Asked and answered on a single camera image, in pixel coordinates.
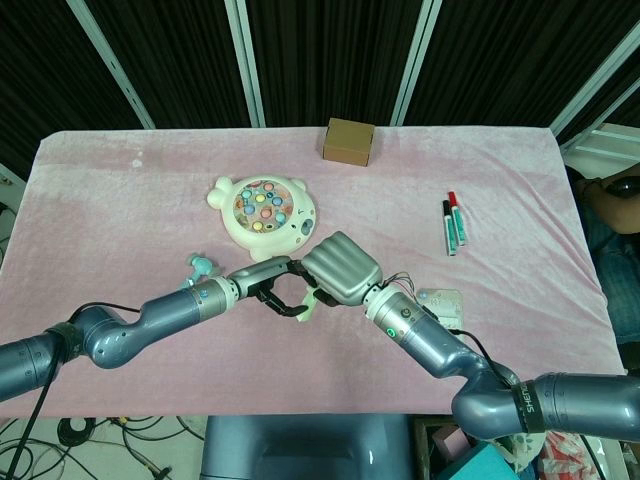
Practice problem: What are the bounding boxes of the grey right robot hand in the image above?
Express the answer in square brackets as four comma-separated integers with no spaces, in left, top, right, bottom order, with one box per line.
[298,231,385,309]

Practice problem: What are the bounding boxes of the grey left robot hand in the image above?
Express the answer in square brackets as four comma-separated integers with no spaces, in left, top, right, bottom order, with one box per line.
[227,255,307,319]

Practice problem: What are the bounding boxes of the teal toy fishing rod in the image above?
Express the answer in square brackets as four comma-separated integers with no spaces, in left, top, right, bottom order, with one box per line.
[180,252,215,291]

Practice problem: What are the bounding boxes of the white fishing game toy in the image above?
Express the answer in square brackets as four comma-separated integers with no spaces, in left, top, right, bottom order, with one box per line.
[206,174,322,263]

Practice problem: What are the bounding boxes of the black cap whiteboard marker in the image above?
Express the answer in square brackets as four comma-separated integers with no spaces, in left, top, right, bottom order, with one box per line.
[440,199,459,258]

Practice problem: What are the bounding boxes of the red cap whiteboard marker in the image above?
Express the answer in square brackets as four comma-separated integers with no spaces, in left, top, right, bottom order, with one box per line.
[447,191,468,248]

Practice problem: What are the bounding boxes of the pink plush tablecloth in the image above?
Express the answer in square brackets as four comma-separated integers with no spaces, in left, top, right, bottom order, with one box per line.
[0,127,627,419]

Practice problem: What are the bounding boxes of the brown cardboard box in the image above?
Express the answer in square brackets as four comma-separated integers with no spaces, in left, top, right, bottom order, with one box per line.
[321,117,376,168]

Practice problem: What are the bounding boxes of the blue-grey robot torso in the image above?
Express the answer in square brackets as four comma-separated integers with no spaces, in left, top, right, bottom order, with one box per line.
[199,414,415,480]

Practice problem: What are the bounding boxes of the pink box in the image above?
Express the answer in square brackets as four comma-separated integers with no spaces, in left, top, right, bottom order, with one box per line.
[431,424,472,455]

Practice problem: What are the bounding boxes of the teal box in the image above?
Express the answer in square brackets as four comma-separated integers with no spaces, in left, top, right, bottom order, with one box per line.
[438,441,520,480]

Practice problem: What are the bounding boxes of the white floral plastic bag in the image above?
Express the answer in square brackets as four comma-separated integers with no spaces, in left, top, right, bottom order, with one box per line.
[492,429,547,474]

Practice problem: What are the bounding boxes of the seated person in blue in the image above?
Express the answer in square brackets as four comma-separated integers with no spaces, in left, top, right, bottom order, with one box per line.
[573,172,640,342]

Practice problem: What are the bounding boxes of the white metal rack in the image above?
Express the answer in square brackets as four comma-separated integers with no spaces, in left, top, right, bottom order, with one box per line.
[559,121,640,180]

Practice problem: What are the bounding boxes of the red white plastic bag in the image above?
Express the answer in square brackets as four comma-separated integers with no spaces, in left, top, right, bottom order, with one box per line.
[538,430,602,480]

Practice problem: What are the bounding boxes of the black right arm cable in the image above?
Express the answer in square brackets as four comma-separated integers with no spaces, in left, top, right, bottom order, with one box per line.
[447,327,521,389]

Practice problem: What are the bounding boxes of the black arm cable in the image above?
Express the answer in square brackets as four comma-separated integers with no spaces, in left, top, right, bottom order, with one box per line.
[0,301,145,480]
[447,327,521,389]

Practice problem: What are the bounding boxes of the white divider post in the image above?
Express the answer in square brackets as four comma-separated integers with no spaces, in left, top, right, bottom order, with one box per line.
[548,18,640,147]
[388,0,445,127]
[66,0,157,131]
[223,0,267,128]

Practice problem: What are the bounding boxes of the coiled black floor cable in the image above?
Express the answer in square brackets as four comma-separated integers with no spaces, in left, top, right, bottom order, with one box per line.
[56,416,99,447]

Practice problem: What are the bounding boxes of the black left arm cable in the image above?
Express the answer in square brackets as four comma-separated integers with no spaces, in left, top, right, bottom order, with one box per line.
[0,301,145,480]

